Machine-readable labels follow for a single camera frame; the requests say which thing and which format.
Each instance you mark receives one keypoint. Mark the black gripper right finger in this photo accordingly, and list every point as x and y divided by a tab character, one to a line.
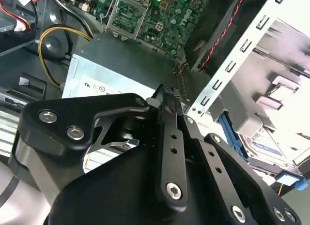
230	176

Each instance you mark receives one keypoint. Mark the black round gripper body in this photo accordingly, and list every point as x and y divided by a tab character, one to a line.
116	198

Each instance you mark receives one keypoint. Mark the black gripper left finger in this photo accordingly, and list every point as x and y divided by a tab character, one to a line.
60	113

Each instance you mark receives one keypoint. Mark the hard disk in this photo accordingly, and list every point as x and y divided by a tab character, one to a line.
266	147

